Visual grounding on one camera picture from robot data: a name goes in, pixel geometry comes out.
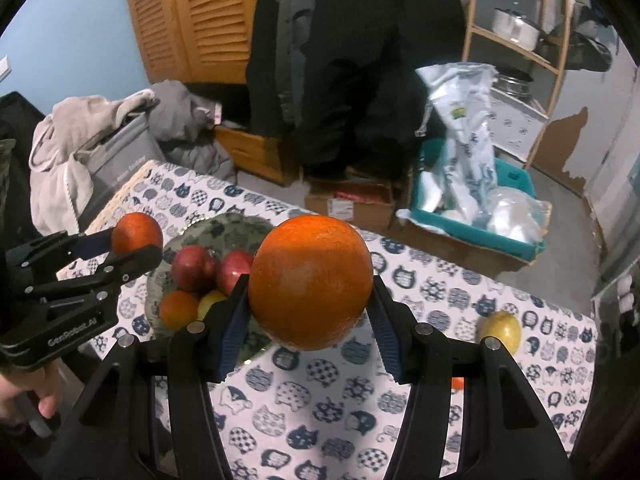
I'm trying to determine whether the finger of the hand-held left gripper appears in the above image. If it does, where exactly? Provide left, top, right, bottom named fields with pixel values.
left=5, top=231, right=113, bottom=286
left=25, top=244, right=165, bottom=303

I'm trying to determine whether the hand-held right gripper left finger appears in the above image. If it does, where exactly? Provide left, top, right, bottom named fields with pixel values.
left=42, top=274, right=251, bottom=480

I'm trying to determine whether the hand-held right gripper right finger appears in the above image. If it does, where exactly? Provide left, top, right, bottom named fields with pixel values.
left=367, top=275, right=573, bottom=480

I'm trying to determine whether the red apple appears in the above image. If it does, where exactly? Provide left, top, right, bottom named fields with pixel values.
left=171, top=246, right=218, bottom=293
left=216, top=250, right=255, bottom=297

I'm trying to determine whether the reddish orange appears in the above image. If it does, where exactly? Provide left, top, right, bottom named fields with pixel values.
left=159, top=290, right=201, bottom=330

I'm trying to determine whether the green glass bowl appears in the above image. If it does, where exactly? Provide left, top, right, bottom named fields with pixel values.
left=145, top=212, right=281, bottom=361

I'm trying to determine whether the person's left hand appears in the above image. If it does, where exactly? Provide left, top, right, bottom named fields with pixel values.
left=0, top=367, right=63, bottom=421

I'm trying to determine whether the grey fabric bin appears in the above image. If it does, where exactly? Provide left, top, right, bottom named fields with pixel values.
left=75, top=112, right=168, bottom=221

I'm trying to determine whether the pile of grey clothes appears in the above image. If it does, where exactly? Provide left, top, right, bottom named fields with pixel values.
left=29, top=89, right=161, bottom=236

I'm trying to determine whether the dark cloth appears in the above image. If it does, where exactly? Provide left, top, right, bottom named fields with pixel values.
left=0, top=92, right=48, bottom=261

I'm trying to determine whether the cat print tablecloth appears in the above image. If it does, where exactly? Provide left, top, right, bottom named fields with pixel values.
left=55, top=160, right=598, bottom=480

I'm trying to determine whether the cardboard box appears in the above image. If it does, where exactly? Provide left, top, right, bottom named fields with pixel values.
left=390, top=220, right=538, bottom=281
left=305, top=180, right=396, bottom=233

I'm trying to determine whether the yellow lemon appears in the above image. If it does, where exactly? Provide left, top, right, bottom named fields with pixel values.
left=475, top=310, right=523, bottom=353

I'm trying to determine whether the grey jacket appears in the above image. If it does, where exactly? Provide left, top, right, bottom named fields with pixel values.
left=147, top=81, right=238, bottom=183

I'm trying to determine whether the wooden box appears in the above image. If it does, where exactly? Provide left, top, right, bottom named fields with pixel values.
left=214, top=124, right=301, bottom=187

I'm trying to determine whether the clear plastic bag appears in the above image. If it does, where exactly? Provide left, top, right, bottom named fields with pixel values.
left=485, top=186, right=551, bottom=246

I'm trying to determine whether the white printed plastic bag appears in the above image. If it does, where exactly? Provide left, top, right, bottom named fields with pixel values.
left=415, top=62, right=498, bottom=223

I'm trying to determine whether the teal plastic basket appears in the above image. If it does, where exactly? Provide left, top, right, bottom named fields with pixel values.
left=409, top=139, right=546, bottom=261

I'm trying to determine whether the shoe rack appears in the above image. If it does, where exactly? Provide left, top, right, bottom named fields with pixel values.
left=590, top=150, right=640, bottom=361

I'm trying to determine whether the wooden louvered cabinet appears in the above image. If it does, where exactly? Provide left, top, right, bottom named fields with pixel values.
left=121, top=0, right=266, bottom=86

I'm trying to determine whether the white patterned storage cabinet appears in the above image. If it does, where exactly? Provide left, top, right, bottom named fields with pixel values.
left=487, top=87, right=550, bottom=163

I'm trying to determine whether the black coat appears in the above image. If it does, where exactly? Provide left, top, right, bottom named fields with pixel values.
left=245, top=0, right=468, bottom=173

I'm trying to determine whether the steel steamer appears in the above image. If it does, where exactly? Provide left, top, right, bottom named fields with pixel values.
left=492, top=71, right=533, bottom=98

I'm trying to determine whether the steel pot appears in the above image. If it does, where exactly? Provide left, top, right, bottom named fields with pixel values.
left=491, top=7, right=542, bottom=51

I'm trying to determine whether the wooden shelf rack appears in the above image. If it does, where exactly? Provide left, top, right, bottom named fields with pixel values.
left=460, top=0, right=576, bottom=171

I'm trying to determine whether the black pan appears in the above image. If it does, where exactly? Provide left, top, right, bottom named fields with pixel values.
left=537, top=30, right=615, bottom=73

